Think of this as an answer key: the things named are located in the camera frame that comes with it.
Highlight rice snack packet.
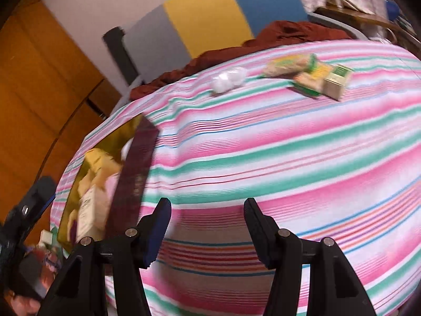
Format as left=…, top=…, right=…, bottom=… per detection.
left=263, top=53, right=318, bottom=78
left=293, top=61, right=334, bottom=98

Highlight person's hand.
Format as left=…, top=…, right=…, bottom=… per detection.
left=10, top=295, right=41, bottom=316

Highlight dark red blanket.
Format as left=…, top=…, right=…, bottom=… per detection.
left=129, top=21, right=351, bottom=101

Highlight yellow sock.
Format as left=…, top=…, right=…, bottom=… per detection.
left=77, top=149, right=122, bottom=198

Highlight gold tin box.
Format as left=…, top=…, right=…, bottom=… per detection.
left=56, top=115, right=159, bottom=252

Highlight grey yellow blue chair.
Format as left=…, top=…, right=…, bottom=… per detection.
left=103, top=0, right=366, bottom=84

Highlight blue round object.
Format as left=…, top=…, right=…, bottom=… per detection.
left=385, top=0, right=401, bottom=23

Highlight beige ointment box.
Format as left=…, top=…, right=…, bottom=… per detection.
left=76, top=185, right=111, bottom=242

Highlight wooden wardrobe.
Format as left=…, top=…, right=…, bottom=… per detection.
left=1, top=0, right=121, bottom=216

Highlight small green white box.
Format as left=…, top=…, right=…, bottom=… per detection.
left=323, top=65, right=353, bottom=101

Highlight striped pink green bedsheet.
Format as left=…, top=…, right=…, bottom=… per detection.
left=57, top=40, right=420, bottom=315

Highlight wooden side desk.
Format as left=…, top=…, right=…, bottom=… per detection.
left=316, top=6, right=420, bottom=57

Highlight white plastic bag ball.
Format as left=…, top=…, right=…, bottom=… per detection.
left=210, top=67, right=248, bottom=94

